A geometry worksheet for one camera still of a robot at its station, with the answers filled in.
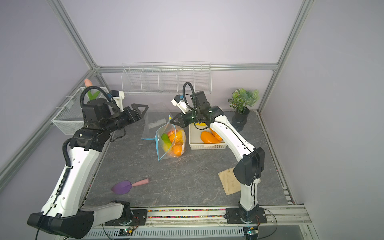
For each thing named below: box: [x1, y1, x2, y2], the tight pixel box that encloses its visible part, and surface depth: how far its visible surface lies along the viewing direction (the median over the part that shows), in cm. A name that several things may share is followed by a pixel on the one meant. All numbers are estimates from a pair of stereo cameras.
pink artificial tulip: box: [84, 78, 100, 101], surface depth 82 cm
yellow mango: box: [174, 129, 185, 143], surface depth 91 cm
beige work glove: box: [218, 167, 241, 196], surface depth 86 cm
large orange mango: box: [172, 144, 182, 158], surface depth 84 cm
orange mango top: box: [200, 131, 221, 144], surface depth 101 cm
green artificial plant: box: [227, 88, 260, 114], surface depth 96 cm
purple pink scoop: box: [111, 178, 150, 195], surface depth 85 cm
